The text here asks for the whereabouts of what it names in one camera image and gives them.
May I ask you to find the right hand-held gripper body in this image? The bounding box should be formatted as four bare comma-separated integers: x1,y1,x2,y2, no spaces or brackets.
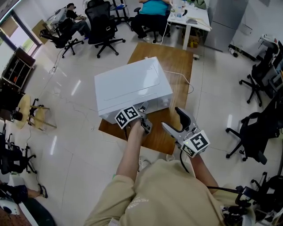
176,128,211,158

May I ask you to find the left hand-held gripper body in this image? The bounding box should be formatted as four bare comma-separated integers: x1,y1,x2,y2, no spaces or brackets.
115,105,153,134

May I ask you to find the white microwave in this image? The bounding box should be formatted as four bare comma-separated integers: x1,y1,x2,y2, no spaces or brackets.
94,56,173,124

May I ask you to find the person's left forearm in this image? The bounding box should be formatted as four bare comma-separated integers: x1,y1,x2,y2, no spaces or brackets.
115,120,147,180

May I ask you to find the person's right forearm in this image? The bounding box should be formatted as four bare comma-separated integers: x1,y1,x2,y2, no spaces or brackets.
189,152,220,188

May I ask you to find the person's beige shirt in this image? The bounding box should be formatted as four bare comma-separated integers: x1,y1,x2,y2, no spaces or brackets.
84,158,255,226

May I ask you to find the yellow cardboard box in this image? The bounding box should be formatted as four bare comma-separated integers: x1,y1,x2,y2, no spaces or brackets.
182,29,201,48

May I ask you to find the black mesh office chair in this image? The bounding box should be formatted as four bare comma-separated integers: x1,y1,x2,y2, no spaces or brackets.
84,0,126,59

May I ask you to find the white office desk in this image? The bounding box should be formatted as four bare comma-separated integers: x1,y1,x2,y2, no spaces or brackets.
167,4,213,60

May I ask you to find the grey metal cabinet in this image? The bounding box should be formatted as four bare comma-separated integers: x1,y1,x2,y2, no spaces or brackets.
204,0,249,53

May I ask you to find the dark shelf unit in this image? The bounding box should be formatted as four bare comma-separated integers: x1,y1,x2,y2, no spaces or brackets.
0,47,36,90

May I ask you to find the brown cardboard sheet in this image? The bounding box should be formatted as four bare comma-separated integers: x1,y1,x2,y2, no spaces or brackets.
31,19,53,45

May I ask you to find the dark green bin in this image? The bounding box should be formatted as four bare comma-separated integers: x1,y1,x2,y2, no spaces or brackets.
21,197,56,226

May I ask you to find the white round device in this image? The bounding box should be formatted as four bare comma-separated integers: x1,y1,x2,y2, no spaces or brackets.
0,198,21,216

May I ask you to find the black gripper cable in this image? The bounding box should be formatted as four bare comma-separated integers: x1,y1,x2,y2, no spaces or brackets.
179,151,191,174

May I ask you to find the white microwave power cable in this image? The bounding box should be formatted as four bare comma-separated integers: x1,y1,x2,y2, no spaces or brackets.
163,70,195,95

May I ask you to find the white desk cable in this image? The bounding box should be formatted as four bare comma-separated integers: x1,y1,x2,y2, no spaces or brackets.
162,20,170,45

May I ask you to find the wooden cable spool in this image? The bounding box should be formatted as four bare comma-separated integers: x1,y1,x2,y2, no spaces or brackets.
14,94,57,131

